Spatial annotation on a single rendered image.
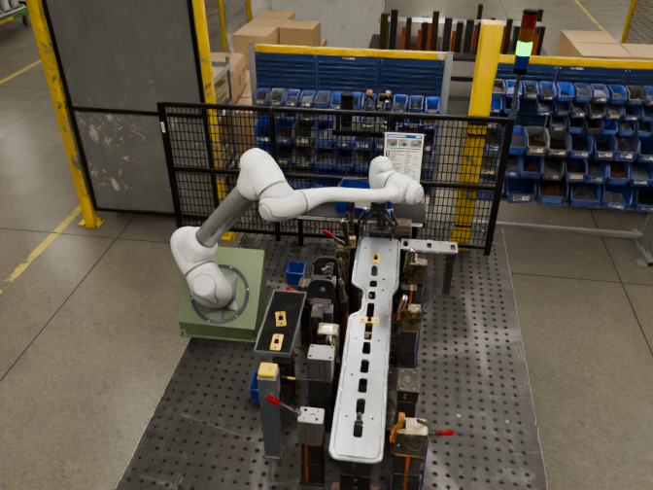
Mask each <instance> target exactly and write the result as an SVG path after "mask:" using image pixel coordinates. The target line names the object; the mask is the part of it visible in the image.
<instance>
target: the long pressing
mask: <svg viewBox="0 0 653 490"><path fill-rule="evenodd" d="M390 239H391V238H379V237H363V239H362V236H361V237H359V238H358V243H357V249H356V254H355V261H354V267H353V274H352V280H351V283H352V285H353V286H354V287H355V288H357V289H358V290H359V291H361V292H362V299H361V309H360V310H359V311H358V312H356V313H354V314H352V315H350V316H349V318H348V322H347V328H346V334H345V341H344V347H343V354H342V361H341V367H340V373H339V380H338V386H337V393H336V400H335V406H334V412H333V419H332V425H331V432H330V439H329V445H328V454H329V456H330V457H331V458H332V459H334V460H337V461H344V462H353V463H362V464H370V465H374V464H378V463H380V462H381V461H382V459H383V457H384V442H385V426H386V409H387V392H388V375H389V358H390V341H391V323H392V307H393V295H394V293H395V292H396V291H397V289H398V286H399V265H400V241H399V240H397V239H393V238H392V241H390ZM364 248H366V249H364ZM391 250H392V251H391ZM372 254H380V262H379V264H378V263H371V262H372ZM373 265H377V267H378V275H376V276H373V275H371V267H372V266H373ZM383 279H385V280H383ZM370 281H376V282H377V283H376V287H370ZM382 290H384V291H382ZM370 292H373V293H375V299H370V298H368V296H369V293H370ZM369 303H373V304H374V313H373V317H375V318H379V324H372V334H371V339H370V340H367V339H364V331H365V324H369V323H360V316H362V317H366V313H367V305H368V304H369ZM378 340H380V341H378ZM365 342H369V343H370V354H368V355H365V354H363V353H362V348H363V344H364V343H365ZM362 360H367V361H369V364H368V373H363V372H361V361H362ZM351 373H352V374H353V375H351ZM360 379H366V380H367V384H366V392H365V393H360V392H359V383H360ZM358 399H360V400H365V405H364V414H363V415H362V419H361V420H357V413H356V409H357V400H358ZM346 415H347V417H346ZM371 418H373V419H371ZM356 421H362V423H363V425H362V435H361V437H354V427H355V422H356Z"/></svg>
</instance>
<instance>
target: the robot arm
mask: <svg viewBox="0 0 653 490"><path fill-rule="evenodd" d="M240 168H241V170H240V173H239V177H238V180H237V186H236V187H235V188H234V189H233V190H232V191H231V192H230V194H229V195H228V196H227V197H226V198H225V199H224V201H223V202H222V203H221V204H220V206H219V207H218V208H217V209H216V210H215V211H214V212H213V214H212V215H211V216H210V217H209V218H208V219H207V220H206V222H205V223H204V224H203V225H202V226H201V227H181V228H179V229H177V230H176V231H175V232H174V233H173V235H172V237H171V241H170V243H171V251H172V254H173V256H174V259H175V261H176V263H177V265H178V267H179V268H180V269H181V271H182V273H183V274H184V276H185V277H186V279H187V282H188V285H189V292H190V294H191V296H192V297H193V299H194V300H195V301H197V302H198V303H200V304H201V305H202V310H201V311H202V313H203V314H208V313H211V312H216V315H217V320H218V321H222V320H223V312H224V311H229V310H232V311H238V310H239V305H238V300H237V278H238V276H237V275H236V274H234V273H233V274H230V275H227V276H224V275H223V273H222V272H221V271H220V269H219V268H218V266H217V264H216V263H215V261H214V257H215V254H216V251H217V249H218V241H219V240H220V239H221V238H222V237H223V236H224V234H225V233H226V232H227V231H228V230H229V229H230V228H231V227H232V226H233V225H234V224H235V223H236V222H237V220H238V219H239V218H240V217H241V216H242V215H243V214H244V213H245V212H246V211H247V210H248V209H249V207H250V206H251V205H252V204H253V203H254V202H255V201H256V200H259V204H258V211H259V213H260V215H261V216H262V217H263V218H264V219H265V220H266V221H272V222H280V221H285V220H289V219H292V218H295V217H298V216H299V215H302V214H304V213H306V212H307V211H309V210H311V209H312V208H314V207H316V206H318V205H320V204H322V203H325V202H332V201H349V202H371V206H370V208H366V207H364V209H363V212H362V213H361V215H360V217H359V219H358V220H357V226H360V227H361V228H360V231H362V239H363V236H364V224H365V223H367V222H368V221H369V220H370V219H372V218H373V217H375V218H384V220H386V221H387V222H388V224H389V225H390V226H391V239H390V241H392V234H395V228H398V227H399V223H398V221H397V219H396V217H395V214H394V209H393V208H391V209H387V201H389V202H391V203H402V204H405V203H406V204H417V203H418V202H420V201H421V200H422V198H423V195H424V191H423V187H422V186H421V185H420V184H419V183H418V182H417V181H415V180H414V179H412V178H410V177H408V176H406V175H403V174H399V173H397V172H396V171H395V170H394V169H393V165H392V163H391V161H390V159H389V158H388V157H376V158H375V159H373V160H372V162H371V164H370V169H369V179H368V180H369V186H370V190H369V189H353V188H317V189H309V190H296V191H294V190H293V189H292V188H291V187H290V186H289V184H288V183H287V181H286V179H285V177H284V174H283V173H282V171H281V169H280V168H279V166H278V164H277V163H276V162H275V160H274V159H273V158H272V157H271V156H270V155H269V154H268V153H267V152H265V151H264V150H261V149H258V148H255V149H251V150H249V151H247V152H246V153H245V154H244V155H243V156H242V157H241V158H240ZM368 211H369V212H370V214H369V215H368V216H367V217H366V218H365V219H364V220H363V221H362V218H363V217H364V215H365V213H367V212H368ZM387 212H389V214H391V217H392V219H393V221H394V223H393V222H392V220H391V219H390V218H389V217H388V216H387Z"/></svg>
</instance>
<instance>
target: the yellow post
mask: <svg viewBox="0 0 653 490"><path fill-rule="evenodd" d="M503 27H504V25H503V23H502V21H501V20H488V19H483V20H481V27H480V34H479V41H478V48H477V55H476V61H475V69H474V76H473V83H472V90H471V96H470V103H469V111H468V115H469V116H481V117H490V111H491V102H492V92H493V86H494V81H495V77H496V73H497V68H498V58H499V51H500V45H501V39H502V33H503ZM477 123H478V128H482V123H483V128H487V124H488V123H487V122H473V127H472V122H468V126H467V125H466V127H469V128H477ZM469 128H468V129H467V133H466V132H465V134H466V137H470V135H471V137H475V135H476V138H480V136H481V138H485V136H486V130H487V129H482V135H481V129H477V134H476V129H472V134H471V129H469ZM464 141H465V147H464V152H463V155H464V156H467V155H469V156H472V155H474V156H477V155H478V156H479V158H478V160H477V157H473V160H472V157H468V160H467V157H464V160H462V163H463V164H466V162H467V164H471V162H472V164H474V165H476V161H477V165H481V160H482V158H481V157H482V155H483V149H484V148H469V153H468V148H466V147H469V142H470V147H474V142H475V147H479V142H480V139H476V141H475V138H471V141H470V138H466V140H465V139H464ZM484 143H485V139H481V142H480V147H484ZM473 149H474V153H473ZM478 149H479V154H478ZM474 165H472V167H471V165H468V166H467V167H466V165H463V168H462V167H461V170H462V173H465V169H466V173H470V167H471V173H475V167H476V173H475V174H479V173H480V167H481V166H474ZM464 175H465V180H464ZM460 176H461V182H468V181H469V182H473V180H474V182H476V183H478V179H479V175H475V179H474V174H470V180H469V174H462V175H461V174H460ZM476 183H474V184H476ZM466 191H467V189H464V193H463V191H459V195H458V194H457V197H458V198H462V196H463V198H466V194H467V198H471V204H470V199H463V200H461V199H458V202H457V200H456V203H457V206H461V202H462V206H465V207H469V205H470V207H474V203H475V200H472V199H475V197H476V192H466ZM471 193H472V197H471ZM465 201H466V205H465ZM460 208H461V215H460V220H459V215H456V216H455V215H454V218H455V222H459V227H458V223H453V225H454V229H459V230H458V233H457V231H456V230H452V231H453V236H452V235H451V237H456V235H457V237H461V233H462V238H457V240H456V238H452V242H458V243H460V240H461V243H468V239H466V240H465V241H464V239H463V238H464V237H465V238H469V234H470V231H467V232H466V235H465V231H461V230H462V226H463V230H470V228H471V224H467V228H466V224H461V223H462V222H463V220H464V223H467V218H468V222H469V223H471V222H472V216H463V214H465V215H468V211H469V215H473V209H474V208H470V210H469V208H465V211H464V207H457V209H456V208H455V210H456V214H460Z"/></svg>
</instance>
